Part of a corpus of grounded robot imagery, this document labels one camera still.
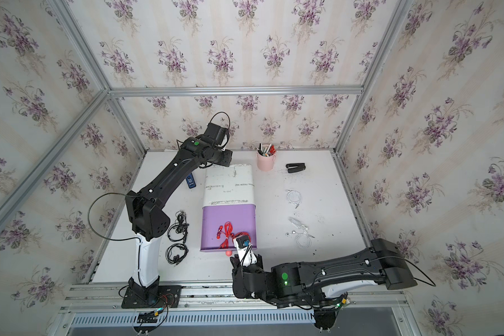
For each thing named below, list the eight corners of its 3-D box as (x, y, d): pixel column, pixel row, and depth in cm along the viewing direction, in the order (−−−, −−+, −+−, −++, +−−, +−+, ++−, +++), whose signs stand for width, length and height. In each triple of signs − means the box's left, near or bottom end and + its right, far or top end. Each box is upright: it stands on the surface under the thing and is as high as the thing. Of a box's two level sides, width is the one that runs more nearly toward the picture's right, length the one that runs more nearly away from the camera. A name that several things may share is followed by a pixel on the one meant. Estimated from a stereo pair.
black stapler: (286, 172, 114) (287, 168, 111) (286, 167, 116) (286, 163, 114) (304, 172, 114) (306, 168, 111) (303, 167, 116) (304, 163, 114)
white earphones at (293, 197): (287, 208, 99) (287, 205, 98) (285, 191, 106) (285, 189, 104) (302, 208, 100) (303, 206, 98) (299, 191, 106) (300, 189, 104)
